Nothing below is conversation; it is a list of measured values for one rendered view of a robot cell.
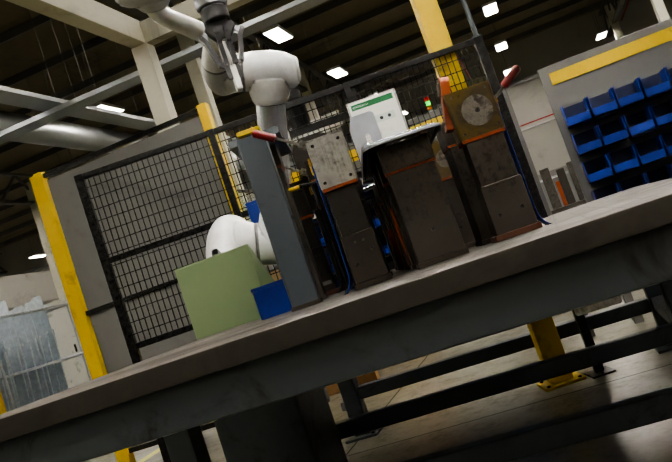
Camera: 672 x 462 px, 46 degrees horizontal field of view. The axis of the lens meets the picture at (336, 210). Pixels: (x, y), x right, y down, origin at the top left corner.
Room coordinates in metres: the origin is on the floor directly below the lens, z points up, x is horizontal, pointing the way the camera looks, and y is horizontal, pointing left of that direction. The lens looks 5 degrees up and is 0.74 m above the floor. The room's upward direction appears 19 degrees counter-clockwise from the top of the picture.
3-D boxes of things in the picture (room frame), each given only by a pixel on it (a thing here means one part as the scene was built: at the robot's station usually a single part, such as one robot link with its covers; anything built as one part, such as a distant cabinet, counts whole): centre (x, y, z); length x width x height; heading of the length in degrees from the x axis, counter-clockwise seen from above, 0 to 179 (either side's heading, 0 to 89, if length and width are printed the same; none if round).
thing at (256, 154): (1.96, 0.14, 0.92); 0.08 x 0.08 x 0.44; 0
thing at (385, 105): (3.47, -0.30, 1.30); 0.23 x 0.02 x 0.31; 90
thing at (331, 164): (1.86, -0.01, 0.88); 0.12 x 0.07 x 0.36; 90
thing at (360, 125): (3.18, -0.21, 1.17); 0.12 x 0.01 x 0.34; 90
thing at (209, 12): (2.10, 0.14, 1.50); 0.08 x 0.07 x 0.09; 103
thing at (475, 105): (1.86, -0.39, 0.88); 0.14 x 0.09 x 0.36; 90
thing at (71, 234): (4.86, 1.14, 1.00); 1.34 x 0.14 x 2.00; 76
